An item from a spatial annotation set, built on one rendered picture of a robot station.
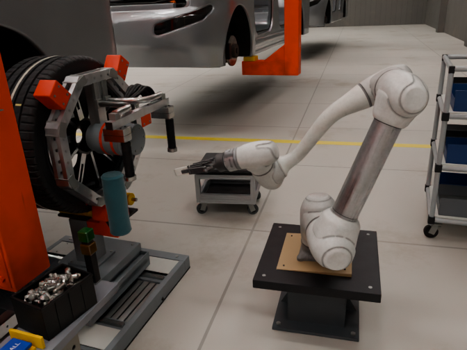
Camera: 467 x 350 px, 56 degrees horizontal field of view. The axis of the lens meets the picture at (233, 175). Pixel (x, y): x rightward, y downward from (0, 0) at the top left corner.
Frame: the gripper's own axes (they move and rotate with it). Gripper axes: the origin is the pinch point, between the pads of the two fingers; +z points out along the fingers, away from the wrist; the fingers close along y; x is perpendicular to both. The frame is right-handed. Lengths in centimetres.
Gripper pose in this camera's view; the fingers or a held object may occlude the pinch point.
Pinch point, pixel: (182, 171)
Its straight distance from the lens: 185.1
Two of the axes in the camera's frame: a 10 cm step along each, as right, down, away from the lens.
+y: -2.6, 3.7, -8.9
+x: 3.0, 9.1, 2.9
